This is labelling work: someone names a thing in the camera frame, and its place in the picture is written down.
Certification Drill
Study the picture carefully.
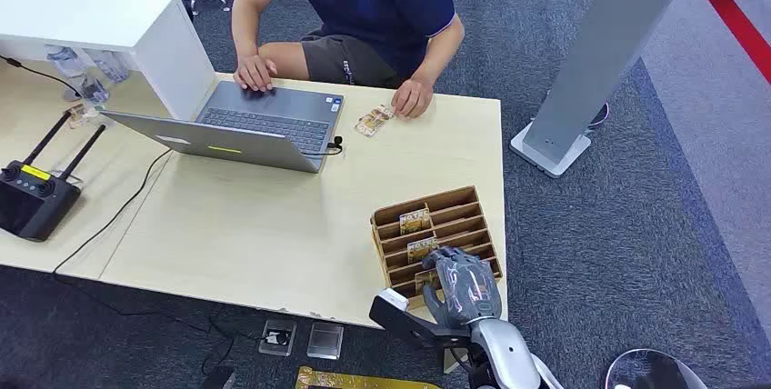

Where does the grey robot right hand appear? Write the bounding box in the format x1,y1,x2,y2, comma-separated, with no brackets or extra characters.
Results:
420,246,504,328

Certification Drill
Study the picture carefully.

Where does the gold hotel key card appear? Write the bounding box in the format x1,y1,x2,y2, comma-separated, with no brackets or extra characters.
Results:
399,208,433,236
406,237,440,264
65,103,97,130
354,104,396,138

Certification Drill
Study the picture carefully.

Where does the wooden slotted card holder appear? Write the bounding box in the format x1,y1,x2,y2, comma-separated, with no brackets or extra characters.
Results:
369,185,504,312

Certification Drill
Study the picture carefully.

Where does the person's left hand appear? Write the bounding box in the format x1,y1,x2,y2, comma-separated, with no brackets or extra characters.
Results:
390,77,435,120

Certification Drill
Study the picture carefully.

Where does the person's hand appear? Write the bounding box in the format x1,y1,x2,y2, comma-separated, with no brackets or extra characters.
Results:
390,77,435,120
233,54,279,94

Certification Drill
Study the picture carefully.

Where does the person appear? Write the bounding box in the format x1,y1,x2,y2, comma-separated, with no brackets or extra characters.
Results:
231,0,466,121

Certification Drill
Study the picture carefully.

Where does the person's right hand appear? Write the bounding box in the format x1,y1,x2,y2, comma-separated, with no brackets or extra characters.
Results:
233,54,279,94

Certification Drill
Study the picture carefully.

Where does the yellow patterned board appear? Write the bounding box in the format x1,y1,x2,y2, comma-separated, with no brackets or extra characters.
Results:
294,365,444,389

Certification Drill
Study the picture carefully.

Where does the metal floor socket lid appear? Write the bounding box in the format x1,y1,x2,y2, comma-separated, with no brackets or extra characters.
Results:
305,321,345,362

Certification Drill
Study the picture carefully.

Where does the metal floor socket box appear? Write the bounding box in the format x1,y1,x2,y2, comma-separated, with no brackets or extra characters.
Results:
258,318,298,358

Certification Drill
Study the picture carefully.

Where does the black laptop plug dongle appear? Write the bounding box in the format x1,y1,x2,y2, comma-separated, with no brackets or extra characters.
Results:
299,135,345,157

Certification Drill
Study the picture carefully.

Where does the grey laptop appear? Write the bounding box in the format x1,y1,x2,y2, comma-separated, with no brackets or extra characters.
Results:
101,80,345,175

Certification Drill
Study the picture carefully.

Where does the grey kiosk stand white base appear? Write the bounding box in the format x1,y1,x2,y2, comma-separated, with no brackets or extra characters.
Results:
509,0,697,180

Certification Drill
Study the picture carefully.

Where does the red barrier belt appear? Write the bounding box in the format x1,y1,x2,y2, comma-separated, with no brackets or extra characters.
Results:
685,0,771,87

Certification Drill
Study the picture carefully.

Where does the white desk shelf riser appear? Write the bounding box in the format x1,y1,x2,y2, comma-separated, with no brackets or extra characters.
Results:
0,0,218,122

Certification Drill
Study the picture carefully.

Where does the black remote controller with antennas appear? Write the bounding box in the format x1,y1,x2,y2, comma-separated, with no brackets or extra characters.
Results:
0,110,107,243

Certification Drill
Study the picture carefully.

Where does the clear plastic water bottle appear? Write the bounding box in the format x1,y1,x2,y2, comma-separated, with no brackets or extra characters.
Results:
45,45,111,105

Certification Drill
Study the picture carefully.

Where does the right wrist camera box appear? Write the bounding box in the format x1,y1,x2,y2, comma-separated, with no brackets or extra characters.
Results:
368,288,472,352

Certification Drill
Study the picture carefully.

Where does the long black power cable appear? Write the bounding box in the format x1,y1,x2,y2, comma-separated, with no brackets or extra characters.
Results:
51,148,237,375

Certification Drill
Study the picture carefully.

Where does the thin black cable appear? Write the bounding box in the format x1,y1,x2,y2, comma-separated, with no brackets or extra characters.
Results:
0,55,83,97

